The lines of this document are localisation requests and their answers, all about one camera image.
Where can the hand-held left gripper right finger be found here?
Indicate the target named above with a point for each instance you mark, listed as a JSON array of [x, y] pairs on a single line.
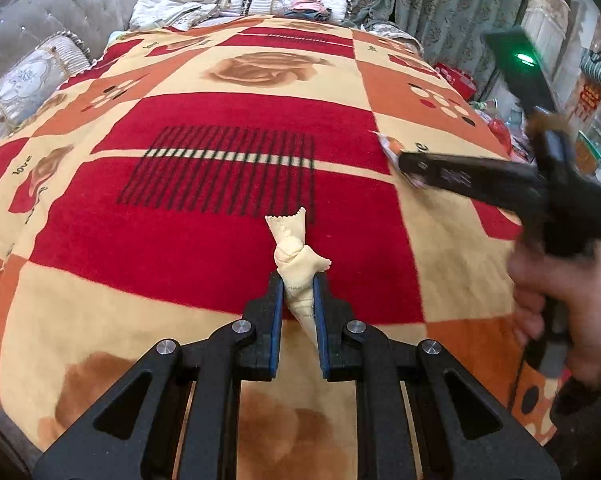
[[321, 330]]

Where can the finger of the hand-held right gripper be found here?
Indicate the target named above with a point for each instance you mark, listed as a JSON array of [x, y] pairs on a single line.
[[460, 175]]

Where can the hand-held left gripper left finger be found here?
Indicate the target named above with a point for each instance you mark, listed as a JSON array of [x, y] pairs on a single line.
[[278, 330]]

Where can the beige knotted cloth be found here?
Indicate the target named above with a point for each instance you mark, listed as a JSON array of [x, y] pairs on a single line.
[[293, 260]]

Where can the white orange snack wrapper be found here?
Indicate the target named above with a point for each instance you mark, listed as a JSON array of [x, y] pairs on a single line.
[[393, 150]]

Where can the person's right hand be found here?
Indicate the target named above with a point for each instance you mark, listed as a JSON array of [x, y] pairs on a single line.
[[595, 310]]

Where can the red plastic bag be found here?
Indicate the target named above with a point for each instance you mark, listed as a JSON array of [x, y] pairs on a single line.
[[500, 132]]

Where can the red gift bag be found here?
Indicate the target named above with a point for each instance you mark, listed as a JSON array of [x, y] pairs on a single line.
[[455, 77]]

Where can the red hanging ornament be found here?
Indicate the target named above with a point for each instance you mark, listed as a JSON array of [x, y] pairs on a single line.
[[590, 100]]

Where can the printed orange red blanket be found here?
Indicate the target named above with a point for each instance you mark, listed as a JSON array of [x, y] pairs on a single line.
[[180, 260]]

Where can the striped tote bag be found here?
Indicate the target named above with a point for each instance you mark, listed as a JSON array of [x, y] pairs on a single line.
[[596, 67]]

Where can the green patterned curtain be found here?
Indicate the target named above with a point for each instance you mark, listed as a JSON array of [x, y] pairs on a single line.
[[430, 0]]

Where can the cream carved cabinet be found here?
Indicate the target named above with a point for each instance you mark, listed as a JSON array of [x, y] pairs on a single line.
[[550, 15]]

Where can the pink and dark clothes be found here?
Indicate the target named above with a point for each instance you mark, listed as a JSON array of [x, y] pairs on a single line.
[[305, 7]]

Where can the ribbed beige cushion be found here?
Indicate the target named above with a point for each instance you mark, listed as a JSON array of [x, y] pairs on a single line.
[[270, 2]]

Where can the white folded clothes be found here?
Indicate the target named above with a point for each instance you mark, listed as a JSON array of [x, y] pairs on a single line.
[[165, 10]]

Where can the embroidered grey cushion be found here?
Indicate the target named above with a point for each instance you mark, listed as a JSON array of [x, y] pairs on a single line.
[[25, 80]]

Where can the grey tufted sofa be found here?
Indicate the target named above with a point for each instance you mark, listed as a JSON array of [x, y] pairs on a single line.
[[45, 15]]

